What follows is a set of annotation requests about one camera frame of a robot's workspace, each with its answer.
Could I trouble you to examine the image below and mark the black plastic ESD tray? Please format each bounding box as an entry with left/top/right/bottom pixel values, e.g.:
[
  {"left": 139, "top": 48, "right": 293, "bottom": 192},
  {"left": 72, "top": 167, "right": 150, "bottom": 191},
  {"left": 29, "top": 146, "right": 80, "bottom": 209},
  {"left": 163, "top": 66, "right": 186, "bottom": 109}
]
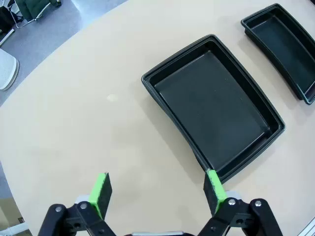
[
  {"left": 240, "top": 2, "right": 315, "bottom": 106},
  {"left": 141, "top": 34, "right": 286, "bottom": 184}
]

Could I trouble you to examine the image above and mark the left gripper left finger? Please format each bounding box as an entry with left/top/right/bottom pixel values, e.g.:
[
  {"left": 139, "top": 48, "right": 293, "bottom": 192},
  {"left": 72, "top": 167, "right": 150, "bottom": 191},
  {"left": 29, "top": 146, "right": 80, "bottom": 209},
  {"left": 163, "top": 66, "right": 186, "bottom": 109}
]
[{"left": 36, "top": 172, "right": 116, "bottom": 236}]

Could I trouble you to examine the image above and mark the metal frame chair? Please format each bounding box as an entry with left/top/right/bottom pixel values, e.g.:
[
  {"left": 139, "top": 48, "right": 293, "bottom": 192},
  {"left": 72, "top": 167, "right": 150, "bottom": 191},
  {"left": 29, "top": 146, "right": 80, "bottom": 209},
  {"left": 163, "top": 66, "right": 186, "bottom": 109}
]
[{"left": 14, "top": 0, "right": 62, "bottom": 29}]

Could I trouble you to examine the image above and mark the dark green striped jacket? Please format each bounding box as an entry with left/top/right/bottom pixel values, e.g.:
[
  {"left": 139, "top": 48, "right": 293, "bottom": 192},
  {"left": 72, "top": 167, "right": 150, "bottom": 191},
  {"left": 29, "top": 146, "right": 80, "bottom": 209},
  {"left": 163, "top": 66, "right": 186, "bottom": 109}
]
[{"left": 18, "top": 0, "right": 62, "bottom": 20}]

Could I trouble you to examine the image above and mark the black backpack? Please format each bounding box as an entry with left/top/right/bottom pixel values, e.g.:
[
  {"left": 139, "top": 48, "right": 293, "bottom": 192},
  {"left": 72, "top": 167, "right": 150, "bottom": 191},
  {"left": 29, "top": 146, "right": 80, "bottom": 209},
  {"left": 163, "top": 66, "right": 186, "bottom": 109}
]
[{"left": 0, "top": 6, "right": 16, "bottom": 34}]

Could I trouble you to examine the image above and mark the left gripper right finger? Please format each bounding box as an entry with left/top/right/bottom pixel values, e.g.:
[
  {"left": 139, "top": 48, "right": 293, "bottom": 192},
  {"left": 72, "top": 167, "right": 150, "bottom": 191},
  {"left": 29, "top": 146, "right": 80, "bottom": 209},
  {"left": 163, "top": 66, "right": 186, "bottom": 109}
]
[{"left": 196, "top": 169, "right": 284, "bottom": 236}]

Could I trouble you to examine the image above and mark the brown cardboard box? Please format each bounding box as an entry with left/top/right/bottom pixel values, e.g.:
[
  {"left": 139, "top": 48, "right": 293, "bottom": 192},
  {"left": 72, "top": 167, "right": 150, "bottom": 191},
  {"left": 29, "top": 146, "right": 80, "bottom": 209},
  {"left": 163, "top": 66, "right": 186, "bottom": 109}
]
[{"left": 0, "top": 198, "right": 32, "bottom": 236}]

